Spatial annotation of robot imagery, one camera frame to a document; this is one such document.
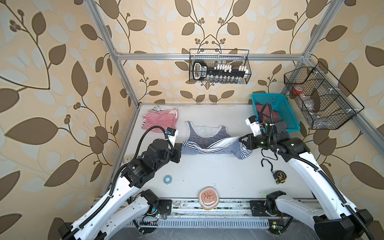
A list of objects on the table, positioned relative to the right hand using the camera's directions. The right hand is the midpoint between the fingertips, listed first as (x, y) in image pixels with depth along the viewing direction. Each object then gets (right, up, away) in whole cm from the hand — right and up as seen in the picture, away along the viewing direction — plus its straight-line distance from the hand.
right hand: (241, 140), depth 73 cm
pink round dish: (-15, -30, +3) cm, 34 cm away
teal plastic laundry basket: (+42, +17, +39) cm, 60 cm away
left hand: (-28, -1, -3) cm, 29 cm away
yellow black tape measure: (+24, -21, +9) cm, 34 cm away
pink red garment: (+38, +13, +39) cm, 56 cm away
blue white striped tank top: (-17, -4, +30) cm, 35 cm away
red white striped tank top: (-45, +11, +36) cm, 58 cm away
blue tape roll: (-39, -24, +12) cm, 47 cm away
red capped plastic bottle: (+39, +28, +16) cm, 51 cm away
